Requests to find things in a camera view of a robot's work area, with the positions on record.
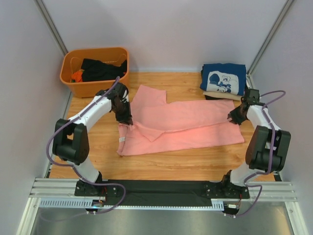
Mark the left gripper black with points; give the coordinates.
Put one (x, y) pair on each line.
(126, 118)

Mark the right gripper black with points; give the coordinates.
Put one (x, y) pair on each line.
(232, 115)

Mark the pink t shirt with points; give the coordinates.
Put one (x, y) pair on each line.
(159, 126)

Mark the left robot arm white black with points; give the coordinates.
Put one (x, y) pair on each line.
(71, 141)

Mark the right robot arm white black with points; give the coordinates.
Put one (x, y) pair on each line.
(269, 144)

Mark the folded beige t shirt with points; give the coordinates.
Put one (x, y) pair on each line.
(220, 95)

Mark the folded black t shirt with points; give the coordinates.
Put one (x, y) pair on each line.
(220, 85)

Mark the folded navy printed t shirt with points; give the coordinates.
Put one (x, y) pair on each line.
(231, 68)

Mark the black garment in basket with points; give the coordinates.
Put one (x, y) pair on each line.
(95, 70)

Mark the orange garment in basket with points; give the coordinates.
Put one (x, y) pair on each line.
(76, 77)

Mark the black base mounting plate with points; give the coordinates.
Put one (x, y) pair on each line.
(163, 193)

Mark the aluminium frame rail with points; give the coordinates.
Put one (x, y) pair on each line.
(62, 188)

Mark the white slotted cable duct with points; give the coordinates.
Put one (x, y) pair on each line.
(78, 203)

